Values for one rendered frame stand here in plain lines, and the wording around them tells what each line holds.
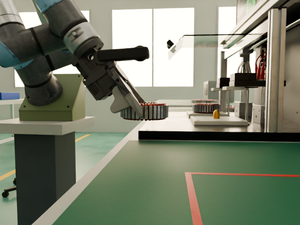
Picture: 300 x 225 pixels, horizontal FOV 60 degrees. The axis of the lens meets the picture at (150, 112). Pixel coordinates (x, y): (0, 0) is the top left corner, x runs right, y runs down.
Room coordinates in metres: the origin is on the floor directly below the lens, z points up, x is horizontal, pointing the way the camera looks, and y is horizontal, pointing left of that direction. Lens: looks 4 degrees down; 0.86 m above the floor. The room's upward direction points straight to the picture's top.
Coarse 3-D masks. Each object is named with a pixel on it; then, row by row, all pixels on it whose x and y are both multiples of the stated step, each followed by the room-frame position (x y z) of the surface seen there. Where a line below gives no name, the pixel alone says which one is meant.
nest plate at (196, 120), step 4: (192, 116) 0.88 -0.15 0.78; (196, 116) 0.88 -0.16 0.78; (200, 116) 0.88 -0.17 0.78; (204, 116) 0.88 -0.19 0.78; (192, 120) 0.79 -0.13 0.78; (196, 120) 0.75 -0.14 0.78; (200, 120) 0.75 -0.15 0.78; (204, 120) 0.75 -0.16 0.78; (208, 120) 0.75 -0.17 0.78; (212, 120) 0.75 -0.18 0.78; (216, 120) 0.75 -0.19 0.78; (220, 120) 0.75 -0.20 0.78; (224, 120) 0.75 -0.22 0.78; (228, 120) 0.75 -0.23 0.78; (232, 120) 0.75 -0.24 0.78; (236, 120) 0.75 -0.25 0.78; (240, 120) 0.75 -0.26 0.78; (244, 120) 0.75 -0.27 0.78; (196, 124) 0.74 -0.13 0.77; (200, 124) 0.74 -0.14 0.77; (204, 124) 0.74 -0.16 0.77; (208, 124) 0.73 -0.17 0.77; (212, 124) 0.73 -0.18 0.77; (216, 124) 0.73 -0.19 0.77; (220, 124) 0.73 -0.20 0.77; (224, 124) 0.73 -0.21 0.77; (228, 124) 0.73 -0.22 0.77; (232, 124) 0.73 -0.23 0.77; (236, 124) 0.73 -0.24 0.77; (240, 124) 0.73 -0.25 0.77; (244, 124) 0.73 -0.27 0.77
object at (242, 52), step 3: (252, 45) 1.08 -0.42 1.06; (246, 48) 1.09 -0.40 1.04; (240, 51) 1.12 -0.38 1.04; (243, 51) 1.09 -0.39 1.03; (246, 51) 1.09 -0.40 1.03; (249, 51) 1.09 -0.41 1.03; (252, 51) 1.08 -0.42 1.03; (240, 54) 1.14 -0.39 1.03; (243, 54) 1.14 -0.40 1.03; (246, 54) 1.14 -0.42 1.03; (249, 54) 1.14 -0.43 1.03
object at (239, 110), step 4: (236, 104) 1.05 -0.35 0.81; (240, 104) 1.00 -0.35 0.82; (244, 104) 1.00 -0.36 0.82; (252, 104) 1.00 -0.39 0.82; (236, 108) 1.04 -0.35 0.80; (240, 108) 1.00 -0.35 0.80; (244, 108) 1.00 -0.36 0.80; (252, 108) 1.00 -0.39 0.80; (236, 112) 1.04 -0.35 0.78; (240, 112) 1.00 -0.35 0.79; (244, 112) 1.00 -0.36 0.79; (248, 112) 1.00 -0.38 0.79; (240, 116) 1.00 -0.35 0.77; (244, 116) 1.00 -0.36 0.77; (248, 116) 1.00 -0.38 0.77
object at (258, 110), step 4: (256, 104) 0.83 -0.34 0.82; (260, 104) 0.81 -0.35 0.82; (256, 108) 0.80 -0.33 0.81; (260, 108) 0.76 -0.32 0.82; (264, 108) 0.76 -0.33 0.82; (256, 112) 0.79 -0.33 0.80; (260, 112) 0.76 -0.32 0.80; (256, 116) 0.79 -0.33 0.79; (260, 116) 0.76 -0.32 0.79; (256, 120) 0.79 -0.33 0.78; (260, 120) 0.76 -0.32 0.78; (264, 120) 0.76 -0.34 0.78
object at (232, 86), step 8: (232, 80) 0.80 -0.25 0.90; (240, 80) 0.77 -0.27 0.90; (248, 80) 0.77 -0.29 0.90; (256, 80) 0.76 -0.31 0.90; (264, 80) 0.76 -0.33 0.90; (224, 88) 0.80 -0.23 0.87; (232, 88) 0.77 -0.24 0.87; (240, 88) 0.77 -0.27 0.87; (264, 88) 0.79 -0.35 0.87; (264, 96) 0.79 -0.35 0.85; (264, 104) 0.79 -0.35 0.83
